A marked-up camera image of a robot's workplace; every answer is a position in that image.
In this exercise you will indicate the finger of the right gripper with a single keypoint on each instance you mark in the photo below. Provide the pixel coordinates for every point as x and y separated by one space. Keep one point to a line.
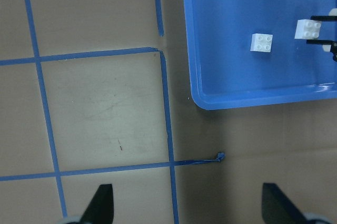
329 43
331 17

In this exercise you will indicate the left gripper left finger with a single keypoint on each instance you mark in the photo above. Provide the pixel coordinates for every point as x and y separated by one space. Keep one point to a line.
101 208

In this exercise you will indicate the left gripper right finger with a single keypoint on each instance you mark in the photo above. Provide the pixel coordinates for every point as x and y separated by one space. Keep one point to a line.
277 207

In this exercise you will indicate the white block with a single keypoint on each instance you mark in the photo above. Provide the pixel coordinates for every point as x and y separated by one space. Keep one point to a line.
261 43
307 29

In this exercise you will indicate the blue plastic tray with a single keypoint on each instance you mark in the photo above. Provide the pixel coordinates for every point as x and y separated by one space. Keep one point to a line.
246 53

